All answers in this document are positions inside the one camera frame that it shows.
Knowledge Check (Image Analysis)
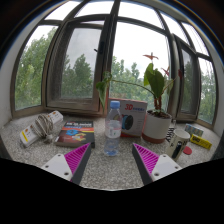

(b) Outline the white red filament box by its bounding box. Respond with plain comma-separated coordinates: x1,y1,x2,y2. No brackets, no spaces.
107,97,149,138

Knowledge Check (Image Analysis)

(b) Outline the coiled white cable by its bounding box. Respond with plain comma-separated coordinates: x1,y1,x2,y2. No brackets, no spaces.
33,113,56,144

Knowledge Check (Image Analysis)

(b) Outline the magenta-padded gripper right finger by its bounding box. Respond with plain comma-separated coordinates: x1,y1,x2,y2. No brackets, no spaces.
131,142,183,186

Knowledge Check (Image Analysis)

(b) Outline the dark colourful-cover book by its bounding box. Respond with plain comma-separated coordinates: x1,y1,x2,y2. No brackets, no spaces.
54,120,96,149

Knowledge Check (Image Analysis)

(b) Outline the white power strip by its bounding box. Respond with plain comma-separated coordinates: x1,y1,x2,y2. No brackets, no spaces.
19,110,64,148

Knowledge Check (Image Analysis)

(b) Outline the clear blue-capped water bottle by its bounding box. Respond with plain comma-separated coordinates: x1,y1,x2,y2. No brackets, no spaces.
103,100,123,157

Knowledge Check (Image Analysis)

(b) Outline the flat round red coaster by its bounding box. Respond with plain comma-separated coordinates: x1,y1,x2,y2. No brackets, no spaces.
182,145,194,156

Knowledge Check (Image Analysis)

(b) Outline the blue green tissue pack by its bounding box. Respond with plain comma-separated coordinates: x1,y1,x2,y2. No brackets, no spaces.
184,123,205,137

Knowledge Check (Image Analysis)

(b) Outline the dark-framed window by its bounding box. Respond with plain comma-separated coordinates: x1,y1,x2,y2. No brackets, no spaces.
10,0,219,125

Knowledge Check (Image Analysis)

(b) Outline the yellow black-printed box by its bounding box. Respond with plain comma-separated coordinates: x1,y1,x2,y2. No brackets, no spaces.
189,133,213,151

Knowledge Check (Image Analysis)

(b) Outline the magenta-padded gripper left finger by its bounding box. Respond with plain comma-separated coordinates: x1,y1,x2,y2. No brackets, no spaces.
41,142,92,186

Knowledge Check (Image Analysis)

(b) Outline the black-and-white patterned sheet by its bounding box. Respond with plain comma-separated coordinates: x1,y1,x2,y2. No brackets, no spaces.
166,119,178,144

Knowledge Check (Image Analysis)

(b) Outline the potted red-flowered plant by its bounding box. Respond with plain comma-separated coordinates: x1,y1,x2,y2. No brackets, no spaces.
95,51,183,145

